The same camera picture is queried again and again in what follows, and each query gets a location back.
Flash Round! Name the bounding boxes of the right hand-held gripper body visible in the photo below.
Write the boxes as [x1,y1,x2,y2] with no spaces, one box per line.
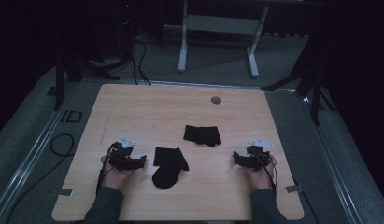
[247,138,276,172]

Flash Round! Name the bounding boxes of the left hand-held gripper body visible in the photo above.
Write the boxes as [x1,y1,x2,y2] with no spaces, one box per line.
[107,135,138,172]

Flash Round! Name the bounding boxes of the person's left hand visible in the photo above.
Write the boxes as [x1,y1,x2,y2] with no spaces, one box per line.
[100,154,135,191]

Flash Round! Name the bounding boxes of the person's right hand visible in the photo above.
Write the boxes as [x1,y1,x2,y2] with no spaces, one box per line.
[242,153,278,191]

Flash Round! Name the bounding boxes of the folded black sock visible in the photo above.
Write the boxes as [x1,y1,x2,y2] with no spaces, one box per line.
[182,124,222,148]

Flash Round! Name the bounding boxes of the grey tape strip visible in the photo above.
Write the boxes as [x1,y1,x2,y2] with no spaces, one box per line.
[56,188,75,198]
[285,184,305,194]

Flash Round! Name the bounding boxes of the black tripod stand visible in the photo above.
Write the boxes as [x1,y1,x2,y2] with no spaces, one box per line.
[262,36,337,126]
[53,46,121,112]

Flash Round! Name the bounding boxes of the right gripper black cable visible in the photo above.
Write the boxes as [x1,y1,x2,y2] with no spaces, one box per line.
[254,151,279,195]

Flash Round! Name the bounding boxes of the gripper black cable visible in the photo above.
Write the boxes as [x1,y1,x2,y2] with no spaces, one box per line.
[95,142,117,195]
[254,151,279,195]

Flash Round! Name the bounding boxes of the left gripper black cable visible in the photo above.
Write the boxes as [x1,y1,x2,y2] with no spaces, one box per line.
[95,142,117,195]

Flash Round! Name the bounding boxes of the black floor cable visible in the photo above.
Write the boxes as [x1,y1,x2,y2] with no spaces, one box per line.
[5,133,76,220]

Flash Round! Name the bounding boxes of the metal floor rail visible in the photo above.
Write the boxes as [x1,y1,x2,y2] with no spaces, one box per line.
[0,81,83,224]
[263,88,365,224]

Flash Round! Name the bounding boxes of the thin black cables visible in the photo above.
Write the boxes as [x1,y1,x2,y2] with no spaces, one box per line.
[130,36,152,86]

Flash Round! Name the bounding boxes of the white metal desk frame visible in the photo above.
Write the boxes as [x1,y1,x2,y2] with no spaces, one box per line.
[178,0,270,78]

